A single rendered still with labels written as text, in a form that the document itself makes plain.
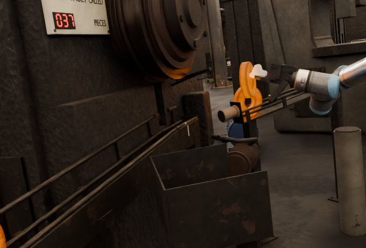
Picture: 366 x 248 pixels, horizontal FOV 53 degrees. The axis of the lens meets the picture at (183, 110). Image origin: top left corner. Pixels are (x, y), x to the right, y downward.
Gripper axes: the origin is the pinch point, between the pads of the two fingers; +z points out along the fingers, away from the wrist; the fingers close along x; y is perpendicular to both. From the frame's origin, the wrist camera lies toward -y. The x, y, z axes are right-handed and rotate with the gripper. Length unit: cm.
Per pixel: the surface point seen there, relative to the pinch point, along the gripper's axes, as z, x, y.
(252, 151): -8.6, 0.7, -33.0
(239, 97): 4.4, -10.2, -12.5
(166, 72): 18.1, 43.9, 1.5
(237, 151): -3.6, 9.9, -31.8
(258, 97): -2.8, -20.0, -12.1
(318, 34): -8, -251, 23
